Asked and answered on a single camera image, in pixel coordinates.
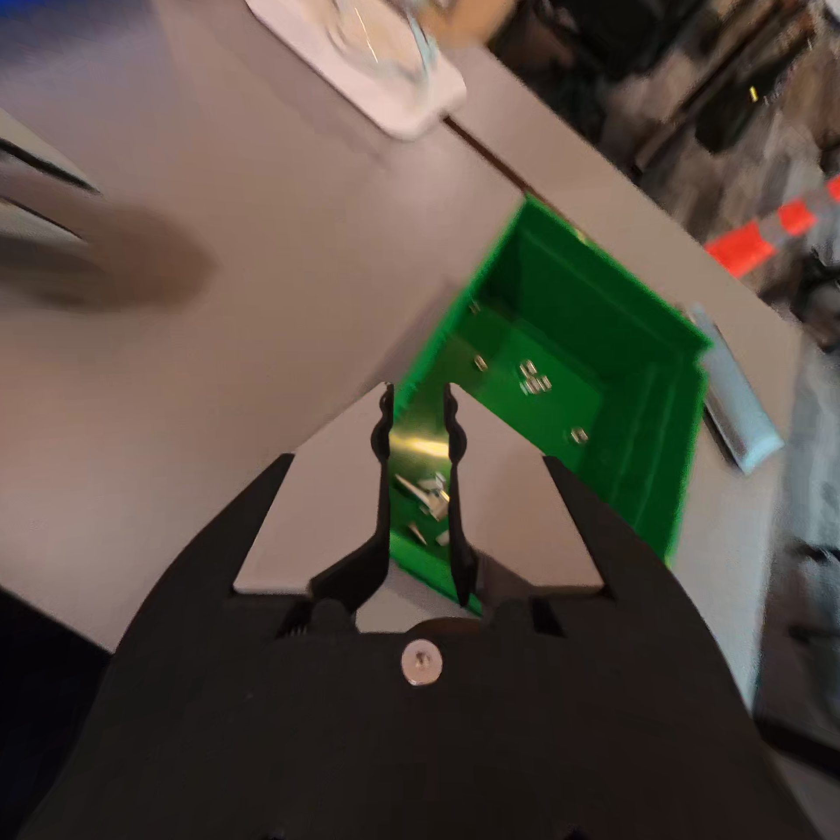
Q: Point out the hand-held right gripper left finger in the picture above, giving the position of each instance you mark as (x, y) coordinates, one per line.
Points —
(328, 512)

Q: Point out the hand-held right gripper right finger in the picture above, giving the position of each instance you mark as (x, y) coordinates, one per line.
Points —
(512, 525)

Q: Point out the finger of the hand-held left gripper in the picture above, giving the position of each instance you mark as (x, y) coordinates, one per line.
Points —
(33, 226)
(19, 131)

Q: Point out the pile of silver bolts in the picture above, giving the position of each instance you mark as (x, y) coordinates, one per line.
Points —
(426, 492)

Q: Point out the green plastic bin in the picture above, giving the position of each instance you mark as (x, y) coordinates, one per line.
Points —
(590, 315)

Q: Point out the scattered silver nuts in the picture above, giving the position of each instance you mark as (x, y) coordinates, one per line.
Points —
(535, 379)

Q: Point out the white power strip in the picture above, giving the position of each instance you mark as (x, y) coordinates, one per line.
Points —
(735, 394)

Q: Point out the white folding stand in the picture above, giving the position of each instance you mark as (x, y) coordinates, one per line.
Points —
(367, 85)

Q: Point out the person's body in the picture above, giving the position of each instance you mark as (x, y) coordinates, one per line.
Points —
(39, 722)

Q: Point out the orange traffic cone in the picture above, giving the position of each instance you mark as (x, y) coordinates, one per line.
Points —
(774, 229)

